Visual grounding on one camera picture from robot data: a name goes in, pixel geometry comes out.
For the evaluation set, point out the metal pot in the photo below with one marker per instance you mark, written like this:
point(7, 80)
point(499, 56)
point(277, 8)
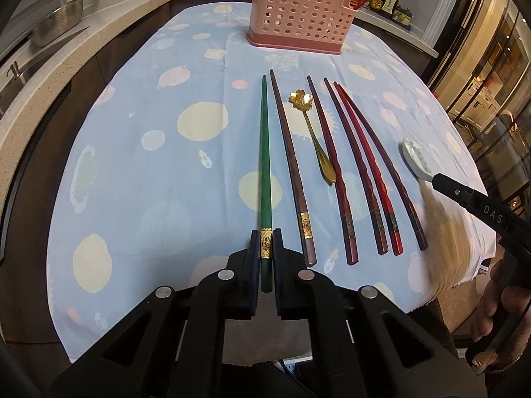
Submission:
point(58, 25)

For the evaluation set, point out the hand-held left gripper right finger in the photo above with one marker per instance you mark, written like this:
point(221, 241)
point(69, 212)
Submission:
point(280, 265)

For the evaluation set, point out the pink perforated utensil holder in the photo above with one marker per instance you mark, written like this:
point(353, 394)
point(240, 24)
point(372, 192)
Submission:
point(298, 8)

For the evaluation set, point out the large dark soy sauce bottle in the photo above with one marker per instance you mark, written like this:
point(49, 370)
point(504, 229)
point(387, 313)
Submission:
point(390, 4)

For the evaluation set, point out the green chopstick with gold band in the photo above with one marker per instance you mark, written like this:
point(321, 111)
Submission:
point(264, 153)

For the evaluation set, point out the bright red chopstick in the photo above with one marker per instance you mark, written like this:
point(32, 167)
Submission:
point(381, 184)

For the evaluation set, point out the dark red chopstick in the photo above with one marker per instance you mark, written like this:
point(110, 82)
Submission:
point(399, 184)
point(332, 153)
point(356, 153)

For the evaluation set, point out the gold flower spoon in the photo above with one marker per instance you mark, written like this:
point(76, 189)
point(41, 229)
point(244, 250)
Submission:
point(319, 153)

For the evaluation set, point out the white ceramic spoon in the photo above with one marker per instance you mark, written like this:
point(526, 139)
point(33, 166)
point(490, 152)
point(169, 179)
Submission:
point(415, 155)

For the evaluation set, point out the person's right hand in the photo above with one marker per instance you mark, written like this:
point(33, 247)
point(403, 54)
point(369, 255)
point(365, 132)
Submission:
point(483, 311)

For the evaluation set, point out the small seasoning jars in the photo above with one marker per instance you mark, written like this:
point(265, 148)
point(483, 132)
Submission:
point(403, 17)

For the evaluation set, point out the steel sink faucet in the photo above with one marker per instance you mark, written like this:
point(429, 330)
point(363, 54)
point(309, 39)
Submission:
point(13, 70)

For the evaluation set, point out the blue planet print tablecloth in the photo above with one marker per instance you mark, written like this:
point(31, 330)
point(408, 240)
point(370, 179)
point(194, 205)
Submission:
point(166, 195)

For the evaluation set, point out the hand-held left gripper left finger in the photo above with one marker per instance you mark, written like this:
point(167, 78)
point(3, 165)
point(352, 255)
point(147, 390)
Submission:
point(254, 265)

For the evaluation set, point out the glass sliding door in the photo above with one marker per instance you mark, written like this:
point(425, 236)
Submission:
point(489, 70)

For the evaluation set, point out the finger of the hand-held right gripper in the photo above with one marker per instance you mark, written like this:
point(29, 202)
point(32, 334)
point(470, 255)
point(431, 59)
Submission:
point(468, 197)

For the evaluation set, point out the brown chopstick with gold band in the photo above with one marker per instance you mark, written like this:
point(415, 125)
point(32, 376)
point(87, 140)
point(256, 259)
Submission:
point(290, 161)

